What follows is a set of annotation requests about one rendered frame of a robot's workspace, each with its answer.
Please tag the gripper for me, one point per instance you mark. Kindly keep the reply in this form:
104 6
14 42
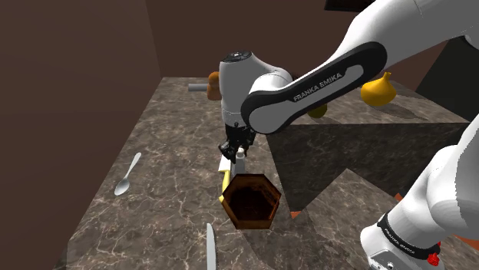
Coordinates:
239 135

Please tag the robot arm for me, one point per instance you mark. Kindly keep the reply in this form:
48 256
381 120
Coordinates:
389 33

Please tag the small white bottle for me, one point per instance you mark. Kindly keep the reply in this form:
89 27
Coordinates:
240 162

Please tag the yellow and white utensil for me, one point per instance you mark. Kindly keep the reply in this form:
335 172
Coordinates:
225 179

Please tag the brown hexagonal wooden bowl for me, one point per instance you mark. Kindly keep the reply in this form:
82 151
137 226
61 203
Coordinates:
250 202

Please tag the yellow round object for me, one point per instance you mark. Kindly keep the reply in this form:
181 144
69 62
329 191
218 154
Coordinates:
319 111

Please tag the silver table knife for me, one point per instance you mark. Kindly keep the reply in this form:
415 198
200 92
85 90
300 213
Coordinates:
211 248

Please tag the silver spoon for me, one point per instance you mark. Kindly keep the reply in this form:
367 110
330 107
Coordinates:
122 186

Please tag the yellow onion-shaped object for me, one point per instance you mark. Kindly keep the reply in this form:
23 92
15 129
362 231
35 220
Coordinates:
378 92

